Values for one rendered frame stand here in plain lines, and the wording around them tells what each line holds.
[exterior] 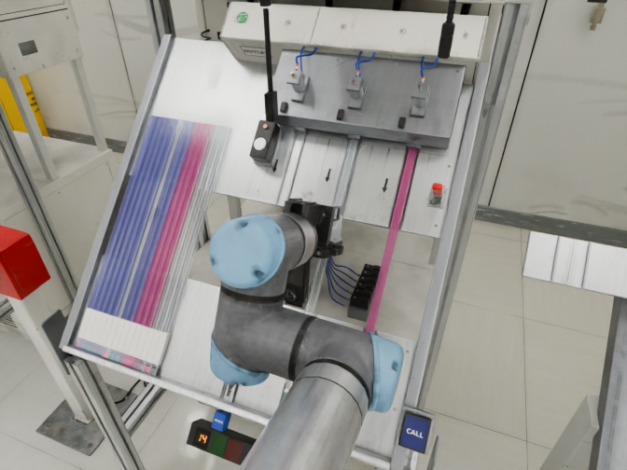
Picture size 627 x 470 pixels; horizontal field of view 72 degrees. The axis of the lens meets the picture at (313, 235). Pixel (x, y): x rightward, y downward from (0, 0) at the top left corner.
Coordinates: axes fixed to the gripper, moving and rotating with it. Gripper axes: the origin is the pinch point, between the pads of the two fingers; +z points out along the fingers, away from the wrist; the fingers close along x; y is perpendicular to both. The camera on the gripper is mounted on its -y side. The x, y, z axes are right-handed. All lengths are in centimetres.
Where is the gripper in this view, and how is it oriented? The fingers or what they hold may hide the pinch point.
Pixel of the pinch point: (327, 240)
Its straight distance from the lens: 77.8
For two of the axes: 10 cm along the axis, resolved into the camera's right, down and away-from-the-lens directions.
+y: 1.7, -9.7, -1.4
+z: 3.1, -0.8, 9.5
